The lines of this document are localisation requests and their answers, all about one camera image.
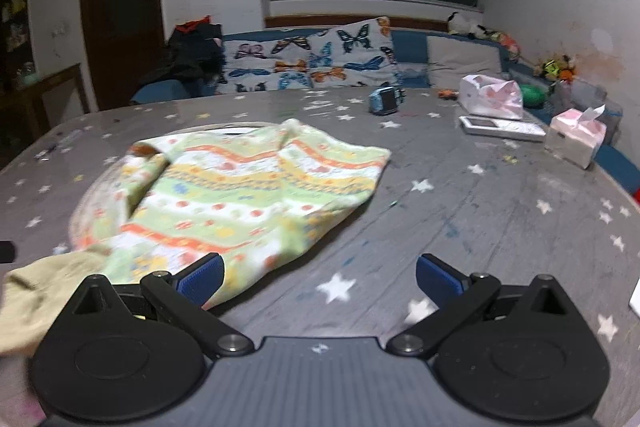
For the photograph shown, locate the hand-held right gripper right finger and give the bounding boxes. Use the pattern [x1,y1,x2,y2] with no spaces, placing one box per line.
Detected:
[387,253,571,358]

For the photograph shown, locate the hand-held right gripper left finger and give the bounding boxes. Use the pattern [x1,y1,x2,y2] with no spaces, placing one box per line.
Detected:
[70,253,253,358]

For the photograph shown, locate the green orange patterned garment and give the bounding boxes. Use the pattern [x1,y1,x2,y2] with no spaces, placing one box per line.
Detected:
[0,118,392,358]

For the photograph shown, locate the black clothes pile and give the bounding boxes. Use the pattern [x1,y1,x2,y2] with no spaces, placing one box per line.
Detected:
[142,18,224,88]

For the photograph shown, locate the built-in round induction cooker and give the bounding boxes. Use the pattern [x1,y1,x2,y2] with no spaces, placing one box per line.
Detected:
[167,121,281,138]

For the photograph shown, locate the flat white device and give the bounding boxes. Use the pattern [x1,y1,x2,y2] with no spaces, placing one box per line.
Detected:
[459,115,547,142]

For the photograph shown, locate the blue toy smartwatch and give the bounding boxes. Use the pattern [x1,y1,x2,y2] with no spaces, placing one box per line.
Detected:
[369,86,407,114]

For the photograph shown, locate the pink white plastic bag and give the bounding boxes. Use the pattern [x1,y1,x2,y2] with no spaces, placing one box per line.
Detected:
[459,74,524,120]

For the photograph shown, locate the pink white tissue pack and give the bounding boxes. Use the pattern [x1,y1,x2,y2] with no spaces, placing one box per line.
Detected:
[544,104,608,170]

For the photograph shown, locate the green ball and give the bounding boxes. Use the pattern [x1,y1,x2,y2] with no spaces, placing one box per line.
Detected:
[520,84,544,109]

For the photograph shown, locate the grey cushion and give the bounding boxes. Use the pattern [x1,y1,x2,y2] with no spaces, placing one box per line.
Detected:
[426,34,503,89]

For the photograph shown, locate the butterfly print cushion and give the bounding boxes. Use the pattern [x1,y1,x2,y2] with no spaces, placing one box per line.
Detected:
[306,17,402,89]
[221,34,321,94]

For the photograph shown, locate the clear plastic box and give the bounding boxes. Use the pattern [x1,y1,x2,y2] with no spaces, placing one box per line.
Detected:
[555,79,624,124]

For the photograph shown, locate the yellow green toy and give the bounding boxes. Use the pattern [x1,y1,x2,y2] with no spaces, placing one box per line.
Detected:
[535,57,581,82]

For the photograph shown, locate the brown wooden side table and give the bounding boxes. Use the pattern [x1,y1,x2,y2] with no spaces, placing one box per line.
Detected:
[0,63,92,160]

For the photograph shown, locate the black white plush toy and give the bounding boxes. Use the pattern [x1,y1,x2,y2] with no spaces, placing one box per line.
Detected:
[446,12,501,40]

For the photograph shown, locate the brown wooden door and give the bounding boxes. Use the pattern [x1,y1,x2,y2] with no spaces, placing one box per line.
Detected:
[78,0,166,110]

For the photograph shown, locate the dark wooden bookshelf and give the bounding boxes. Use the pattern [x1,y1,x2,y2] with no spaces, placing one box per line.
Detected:
[0,0,37,88]

